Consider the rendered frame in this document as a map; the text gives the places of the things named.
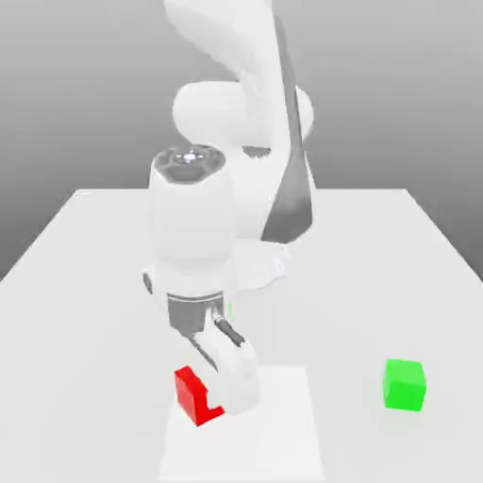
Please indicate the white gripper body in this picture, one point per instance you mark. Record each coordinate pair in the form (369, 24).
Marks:
(236, 371)

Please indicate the small red cube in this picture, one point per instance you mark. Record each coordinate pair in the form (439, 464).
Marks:
(188, 392)

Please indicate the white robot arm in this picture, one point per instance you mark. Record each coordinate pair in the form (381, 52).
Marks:
(190, 219)

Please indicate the small green cube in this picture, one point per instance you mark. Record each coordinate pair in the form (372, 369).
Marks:
(403, 385)

